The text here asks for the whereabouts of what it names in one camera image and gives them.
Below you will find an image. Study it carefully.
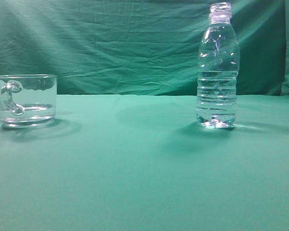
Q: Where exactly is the green cloth table cover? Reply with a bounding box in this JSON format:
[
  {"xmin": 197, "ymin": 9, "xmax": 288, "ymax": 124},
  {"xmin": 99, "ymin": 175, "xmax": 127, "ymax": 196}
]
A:
[{"xmin": 0, "ymin": 95, "xmax": 289, "ymax": 231}]

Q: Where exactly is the clear glass mug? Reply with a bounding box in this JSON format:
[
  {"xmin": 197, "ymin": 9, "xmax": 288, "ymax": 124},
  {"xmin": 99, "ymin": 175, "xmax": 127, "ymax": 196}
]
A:
[{"xmin": 0, "ymin": 74, "xmax": 57, "ymax": 128}]

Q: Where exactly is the clear plastic water bottle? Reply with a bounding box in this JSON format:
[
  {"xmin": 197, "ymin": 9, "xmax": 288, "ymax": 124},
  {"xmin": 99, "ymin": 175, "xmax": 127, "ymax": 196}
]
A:
[{"xmin": 196, "ymin": 2, "xmax": 240, "ymax": 128}]

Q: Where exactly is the green cloth backdrop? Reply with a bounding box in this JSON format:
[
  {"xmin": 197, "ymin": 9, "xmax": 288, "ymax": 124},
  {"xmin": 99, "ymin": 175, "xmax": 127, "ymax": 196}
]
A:
[{"xmin": 0, "ymin": 0, "xmax": 289, "ymax": 96}]

